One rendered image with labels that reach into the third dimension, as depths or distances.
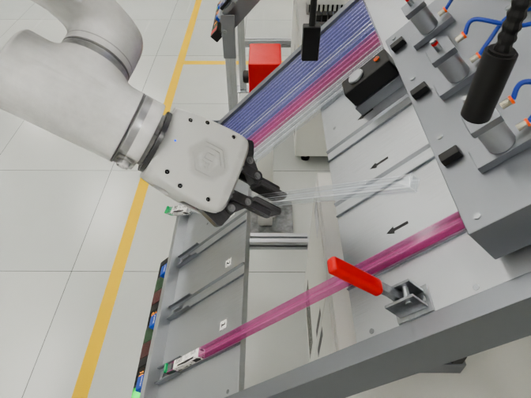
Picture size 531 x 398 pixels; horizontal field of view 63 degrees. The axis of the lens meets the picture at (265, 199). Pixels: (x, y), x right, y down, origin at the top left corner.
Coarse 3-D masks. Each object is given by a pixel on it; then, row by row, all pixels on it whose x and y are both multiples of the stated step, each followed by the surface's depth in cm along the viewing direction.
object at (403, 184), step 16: (400, 176) 38; (416, 176) 38; (288, 192) 51; (304, 192) 48; (320, 192) 46; (336, 192) 44; (352, 192) 42; (368, 192) 41; (384, 192) 40; (400, 192) 38
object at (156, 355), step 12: (180, 204) 93; (180, 216) 90; (180, 228) 88; (180, 240) 86; (180, 252) 85; (168, 264) 81; (168, 276) 79; (168, 288) 78; (168, 300) 76; (168, 312) 75; (156, 324) 73; (168, 324) 74; (156, 336) 71; (156, 348) 70; (156, 360) 69; (156, 372) 68; (144, 384) 66; (144, 396) 64
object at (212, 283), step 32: (192, 224) 88; (224, 224) 78; (192, 256) 79; (224, 256) 72; (192, 288) 74; (224, 288) 67; (192, 320) 69; (224, 320) 62; (224, 352) 59; (160, 384) 66; (192, 384) 60; (224, 384) 55
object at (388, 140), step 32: (384, 0) 76; (384, 32) 71; (352, 128) 63; (384, 128) 58; (416, 128) 53; (352, 160) 59; (384, 160) 55; (416, 160) 50; (416, 192) 48; (448, 192) 45; (352, 224) 53; (384, 224) 49; (416, 224) 46; (352, 256) 50; (416, 256) 43; (448, 256) 41; (480, 256) 38; (512, 256) 36; (352, 288) 48; (448, 288) 39; (480, 288) 37; (384, 320) 42
